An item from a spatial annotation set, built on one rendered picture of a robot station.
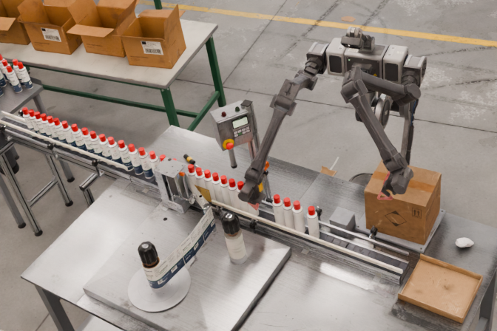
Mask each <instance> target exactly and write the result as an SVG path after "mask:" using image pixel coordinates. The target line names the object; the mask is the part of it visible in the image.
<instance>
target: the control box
mask: <svg viewBox="0 0 497 331"><path fill-rule="evenodd" d="M241 103H242V101H241V100H240V101H238V102H236V103H232V104H229V105H228V106H224V107H222V108H219V109H215V110H214V111H211V112H210V115H211V119H212V125H213V129H214V135H215V138H216V141H217V143H218V145H219V146H220V148H221V149H222V151H225V150H228V149H227V148H226V144H227V143H228V142H230V143H233V144H234V147H235V146H239V145H241V144H244V143H247V142H249V141H252V140H253V135H252V130H251V132H249V133H246V134H243V135H240V136H239V137H235V138H234V135H233V132H234V131H237V130H238V129H242V128H244V127H247V126H250V129H251V123H250V119H249V112H248V111H247V110H246V109H241V106H240V104H241ZM236 106H238V107H240V112H235V107H236ZM222 112H225V113H226V114H227V116H226V117H222V116H221V113H222ZM244 115H247V117H248V124H246V125H244V126H241V127H239V128H236V129H233V127H232V123H231V120H233V119H236V118H238V117H242V116H244ZM234 147H233V148H234Z"/></svg>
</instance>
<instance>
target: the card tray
mask: <svg viewBox="0 0 497 331"><path fill-rule="evenodd" d="M482 281H483V275H480V274H478V273H474V272H472V271H469V270H466V269H464V268H461V267H457V266H455V265H452V264H449V263H447V262H443V261H441V260H438V259H434V258H432V257H429V256H426V255H424V254H421V253H420V260H419V262H418V263H417V265H416V267H415V268H414V270H413V272H412V274H411V275H410V278H409V279H408V281H407V283H406V285H405V286H404V288H403V290H402V292H401V293H398V299H400V300H403V301H406V302H408V303H410V304H413V305H416V306H417V307H421V308H423V309H426V310H429V311H431V312H433V313H436V314H439V315H442V316H444V317H446V318H449V319H452V320H454V321H457V322H459V323H461V324H462V323H463V321H464V319H465V317H466V315H467V312H468V310H469V309H470V306H471V304H472V303H473V300H474V298H475V296H476V294H477V292H478V290H479V288H480V286H481V283H482Z"/></svg>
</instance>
